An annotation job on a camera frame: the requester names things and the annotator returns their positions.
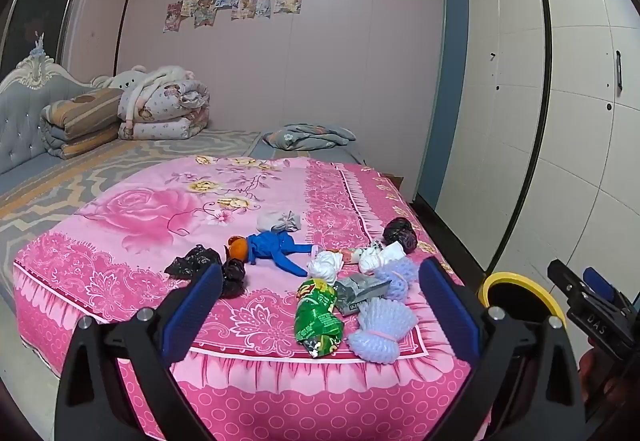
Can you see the lavender foam fruit net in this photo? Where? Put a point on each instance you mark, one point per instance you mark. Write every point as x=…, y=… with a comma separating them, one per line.
x=400, y=273
x=382, y=328

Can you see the closed cardboard box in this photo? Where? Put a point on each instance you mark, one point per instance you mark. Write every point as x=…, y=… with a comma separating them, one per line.
x=394, y=181

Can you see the white wardrobe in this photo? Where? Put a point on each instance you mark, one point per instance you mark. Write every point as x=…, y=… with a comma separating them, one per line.
x=575, y=121

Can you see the grey floral blanket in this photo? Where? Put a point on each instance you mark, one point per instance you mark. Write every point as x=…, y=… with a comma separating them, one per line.
x=310, y=136

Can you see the grey white knotted bag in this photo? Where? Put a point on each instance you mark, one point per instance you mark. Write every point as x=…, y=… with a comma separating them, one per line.
x=277, y=221

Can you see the white plush toy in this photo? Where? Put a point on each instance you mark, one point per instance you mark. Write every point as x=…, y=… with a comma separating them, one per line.
x=120, y=80

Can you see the white floral folded quilt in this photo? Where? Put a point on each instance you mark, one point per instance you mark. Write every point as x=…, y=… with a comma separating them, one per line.
x=165, y=108

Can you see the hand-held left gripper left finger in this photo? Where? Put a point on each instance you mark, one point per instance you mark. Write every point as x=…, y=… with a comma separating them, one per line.
x=192, y=308

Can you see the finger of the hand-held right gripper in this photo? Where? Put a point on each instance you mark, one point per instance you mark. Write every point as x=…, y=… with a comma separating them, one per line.
x=565, y=280
x=599, y=285

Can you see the silver grey foil packet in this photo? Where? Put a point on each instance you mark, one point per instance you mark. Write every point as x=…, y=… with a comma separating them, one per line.
x=360, y=293

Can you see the white plastic bag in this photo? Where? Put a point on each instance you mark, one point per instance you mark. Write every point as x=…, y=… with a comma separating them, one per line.
x=380, y=258
x=325, y=266

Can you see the dark purple plastic bag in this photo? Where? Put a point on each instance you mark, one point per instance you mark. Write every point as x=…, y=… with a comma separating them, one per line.
x=400, y=232

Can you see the pink floral blanket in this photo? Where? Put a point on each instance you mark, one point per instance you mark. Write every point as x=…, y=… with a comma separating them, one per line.
x=150, y=221

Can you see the person's right hand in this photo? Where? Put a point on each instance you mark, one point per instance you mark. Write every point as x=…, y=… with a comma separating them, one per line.
x=591, y=373

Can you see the blue rubber glove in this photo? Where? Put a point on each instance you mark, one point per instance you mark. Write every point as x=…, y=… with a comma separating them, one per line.
x=272, y=247

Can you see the white grey tufted headboard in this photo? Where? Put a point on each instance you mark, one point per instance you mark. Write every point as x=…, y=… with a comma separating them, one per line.
x=25, y=121

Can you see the striped folded quilt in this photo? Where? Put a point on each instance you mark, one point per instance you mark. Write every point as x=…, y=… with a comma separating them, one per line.
x=82, y=118

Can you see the green snack packet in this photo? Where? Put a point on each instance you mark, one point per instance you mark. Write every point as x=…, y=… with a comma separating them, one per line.
x=317, y=316

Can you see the orange round peel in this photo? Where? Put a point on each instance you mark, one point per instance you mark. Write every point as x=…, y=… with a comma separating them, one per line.
x=238, y=249

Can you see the black plastic bag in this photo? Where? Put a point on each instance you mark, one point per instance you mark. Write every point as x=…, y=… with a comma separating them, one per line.
x=233, y=278
x=192, y=262

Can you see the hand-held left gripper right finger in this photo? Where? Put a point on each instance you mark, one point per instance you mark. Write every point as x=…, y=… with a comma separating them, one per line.
x=447, y=306

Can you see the yellow rimmed black trash bin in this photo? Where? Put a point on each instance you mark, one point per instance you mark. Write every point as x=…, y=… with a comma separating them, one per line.
x=537, y=293

